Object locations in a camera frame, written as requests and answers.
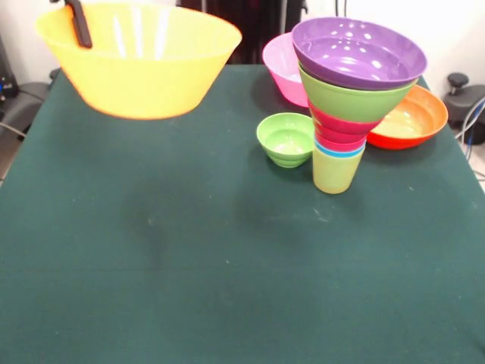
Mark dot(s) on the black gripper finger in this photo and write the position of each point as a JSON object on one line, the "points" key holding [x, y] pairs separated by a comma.
{"points": [[81, 26]]}

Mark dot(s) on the large orange bowl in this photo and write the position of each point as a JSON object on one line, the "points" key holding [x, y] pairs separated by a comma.
{"points": [[144, 83]]}

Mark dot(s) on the blue cup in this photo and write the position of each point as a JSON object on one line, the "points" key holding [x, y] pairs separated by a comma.
{"points": [[322, 149]]}

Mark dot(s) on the small red bowl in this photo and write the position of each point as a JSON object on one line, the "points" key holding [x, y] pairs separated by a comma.
{"points": [[337, 127]]}

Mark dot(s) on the large green bowl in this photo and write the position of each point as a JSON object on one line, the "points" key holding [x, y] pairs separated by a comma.
{"points": [[348, 106]]}

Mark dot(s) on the purple bowl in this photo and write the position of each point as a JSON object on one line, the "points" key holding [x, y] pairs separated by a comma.
{"points": [[360, 53]]}

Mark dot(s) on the red cup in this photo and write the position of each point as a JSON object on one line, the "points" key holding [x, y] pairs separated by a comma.
{"points": [[337, 145]]}

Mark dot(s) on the black table clamp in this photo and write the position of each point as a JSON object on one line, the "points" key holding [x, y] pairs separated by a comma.
{"points": [[54, 74]]}

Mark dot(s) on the black electronics box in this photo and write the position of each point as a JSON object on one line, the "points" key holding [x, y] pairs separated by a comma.
{"points": [[7, 83]]}

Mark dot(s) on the pink bowl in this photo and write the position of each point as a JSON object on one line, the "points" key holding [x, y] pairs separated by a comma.
{"points": [[282, 68]]}

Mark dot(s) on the small green bowl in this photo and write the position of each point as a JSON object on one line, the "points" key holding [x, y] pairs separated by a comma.
{"points": [[286, 140]]}

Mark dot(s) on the dark green tablecloth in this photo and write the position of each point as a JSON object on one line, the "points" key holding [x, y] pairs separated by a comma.
{"points": [[113, 295]]}

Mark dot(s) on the yellow cup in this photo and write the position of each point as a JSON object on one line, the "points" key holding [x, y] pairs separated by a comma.
{"points": [[333, 174]]}

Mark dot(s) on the red-orange bowl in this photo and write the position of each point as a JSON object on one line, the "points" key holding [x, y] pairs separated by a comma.
{"points": [[413, 121]]}

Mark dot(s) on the black equipment with knob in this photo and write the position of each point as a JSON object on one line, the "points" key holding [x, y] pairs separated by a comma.
{"points": [[468, 104]]}

